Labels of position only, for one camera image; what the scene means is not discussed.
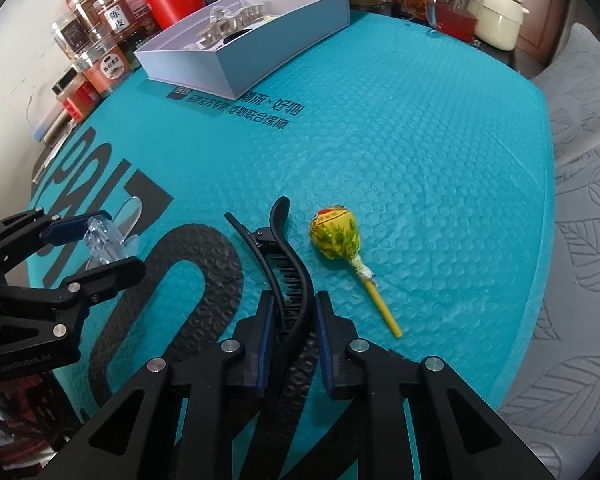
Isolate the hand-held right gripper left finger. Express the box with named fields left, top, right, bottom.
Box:
left=40, top=290, right=281, bottom=480

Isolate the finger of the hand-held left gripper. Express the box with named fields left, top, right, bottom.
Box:
left=0, top=211, right=113, bottom=271
left=0, top=256, right=146, bottom=313

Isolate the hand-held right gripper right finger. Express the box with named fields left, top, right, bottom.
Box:
left=315, top=290, right=556, bottom=480

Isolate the clear hair claw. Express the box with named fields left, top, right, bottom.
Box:
left=86, top=197, right=143, bottom=266

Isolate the black hair claw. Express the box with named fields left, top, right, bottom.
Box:
left=224, top=196, right=313, bottom=361

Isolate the white lidded box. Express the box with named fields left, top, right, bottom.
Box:
left=134, top=0, right=368, bottom=101

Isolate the beige wavy hair claw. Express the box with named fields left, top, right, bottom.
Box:
left=196, top=4, right=263, bottom=51

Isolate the yellow lollipop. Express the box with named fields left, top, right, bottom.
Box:
left=308, top=205, right=403, bottom=338

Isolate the small red spice jar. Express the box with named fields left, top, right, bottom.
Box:
left=55, top=67, right=98, bottom=121

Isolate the jar of orange powder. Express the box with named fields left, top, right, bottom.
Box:
left=80, top=42, right=133, bottom=96

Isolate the dark spice jar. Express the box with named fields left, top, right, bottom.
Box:
left=52, top=15, right=93, bottom=56

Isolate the teal bubble mailer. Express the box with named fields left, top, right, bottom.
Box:
left=27, top=10, right=553, bottom=480

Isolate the jar with white label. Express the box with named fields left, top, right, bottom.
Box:
left=92, top=0, right=133, bottom=41

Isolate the pink container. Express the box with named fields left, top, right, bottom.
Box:
left=122, top=0, right=153, bottom=26

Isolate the grey leaf pattern quilt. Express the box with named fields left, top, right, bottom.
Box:
left=495, top=22, right=600, bottom=480

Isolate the glass mug with red drink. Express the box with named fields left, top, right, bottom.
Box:
left=426, top=0, right=481, bottom=43

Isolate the cream electric pot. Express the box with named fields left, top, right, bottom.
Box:
left=475, top=0, right=526, bottom=51

